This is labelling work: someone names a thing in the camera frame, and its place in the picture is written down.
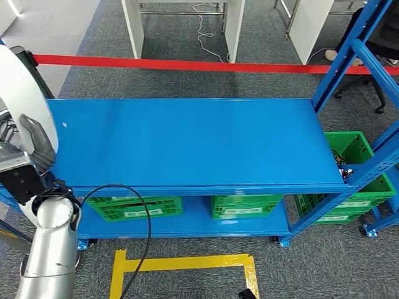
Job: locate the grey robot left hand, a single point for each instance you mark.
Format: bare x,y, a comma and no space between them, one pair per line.
40,148

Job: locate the white curved plastic part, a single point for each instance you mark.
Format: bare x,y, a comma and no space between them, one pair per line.
18,91

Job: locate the blue metal shelf rack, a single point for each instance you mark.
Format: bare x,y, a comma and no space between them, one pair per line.
371,230
187,140

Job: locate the small white part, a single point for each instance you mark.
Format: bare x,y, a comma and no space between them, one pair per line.
345,173

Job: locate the long green plastic crate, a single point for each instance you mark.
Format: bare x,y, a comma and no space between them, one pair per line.
137,208

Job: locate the white desk with metal rails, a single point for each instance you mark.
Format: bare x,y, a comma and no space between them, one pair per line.
311,29
138,33

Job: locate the red barrier belt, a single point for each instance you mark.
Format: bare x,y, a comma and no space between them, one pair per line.
187,64

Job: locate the short green plastic crate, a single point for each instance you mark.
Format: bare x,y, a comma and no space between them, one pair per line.
246,206

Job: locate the black robot right foot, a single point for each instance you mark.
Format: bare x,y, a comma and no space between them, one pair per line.
247,294

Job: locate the person's foot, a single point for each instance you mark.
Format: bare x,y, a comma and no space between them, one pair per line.
331,55

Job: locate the large open green crate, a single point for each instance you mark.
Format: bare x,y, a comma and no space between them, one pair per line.
355,146

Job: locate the black office chair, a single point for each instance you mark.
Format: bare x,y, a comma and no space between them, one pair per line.
386,29

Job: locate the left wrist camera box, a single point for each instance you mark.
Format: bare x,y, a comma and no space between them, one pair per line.
22,183

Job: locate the dark barrier post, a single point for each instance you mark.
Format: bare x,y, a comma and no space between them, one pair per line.
43,84

